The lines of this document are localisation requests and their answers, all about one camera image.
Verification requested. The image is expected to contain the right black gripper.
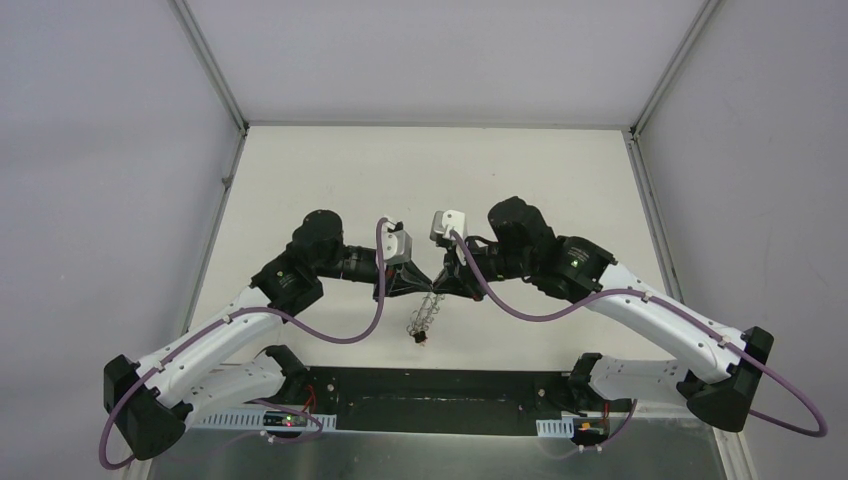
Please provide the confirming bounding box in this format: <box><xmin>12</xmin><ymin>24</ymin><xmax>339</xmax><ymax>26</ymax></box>
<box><xmin>432</xmin><ymin>232</ymin><xmax>534</xmax><ymax>302</ymax></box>

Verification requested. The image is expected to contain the metal disc with keyrings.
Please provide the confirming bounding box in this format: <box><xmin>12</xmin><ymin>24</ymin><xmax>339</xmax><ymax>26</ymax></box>
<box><xmin>406</xmin><ymin>293</ymin><xmax>445</xmax><ymax>339</ymax></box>

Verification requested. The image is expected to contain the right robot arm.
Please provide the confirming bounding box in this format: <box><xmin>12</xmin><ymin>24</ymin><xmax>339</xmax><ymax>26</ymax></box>
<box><xmin>430</xmin><ymin>196</ymin><xmax>774</xmax><ymax>432</ymax></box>

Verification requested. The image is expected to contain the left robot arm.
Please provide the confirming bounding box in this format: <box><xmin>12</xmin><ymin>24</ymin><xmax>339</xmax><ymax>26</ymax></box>
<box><xmin>99</xmin><ymin>210</ymin><xmax>432</xmax><ymax>470</ymax></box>

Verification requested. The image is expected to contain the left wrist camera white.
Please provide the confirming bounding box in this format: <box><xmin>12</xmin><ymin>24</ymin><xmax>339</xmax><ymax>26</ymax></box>
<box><xmin>377</xmin><ymin>217</ymin><xmax>413</xmax><ymax>266</ymax></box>

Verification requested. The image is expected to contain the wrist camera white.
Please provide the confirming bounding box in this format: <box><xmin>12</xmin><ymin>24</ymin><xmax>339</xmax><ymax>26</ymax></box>
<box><xmin>429</xmin><ymin>210</ymin><xmax>467</xmax><ymax>245</ymax></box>
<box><xmin>377</xmin><ymin>217</ymin><xmax>413</xmax><ymax>266</ymax></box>

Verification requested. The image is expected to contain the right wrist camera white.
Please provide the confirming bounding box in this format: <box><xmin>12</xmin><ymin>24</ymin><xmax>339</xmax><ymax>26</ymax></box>
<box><xmin>429</xmin><ymin>210</ymin><xmax>467</xmax><ymax>245</ymax></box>

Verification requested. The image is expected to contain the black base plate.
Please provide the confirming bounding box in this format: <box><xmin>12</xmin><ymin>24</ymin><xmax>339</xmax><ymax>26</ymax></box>
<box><xmin>267</xmin><ymin>367</ymin><xmax>632</xmax><ymax>437</ymax></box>

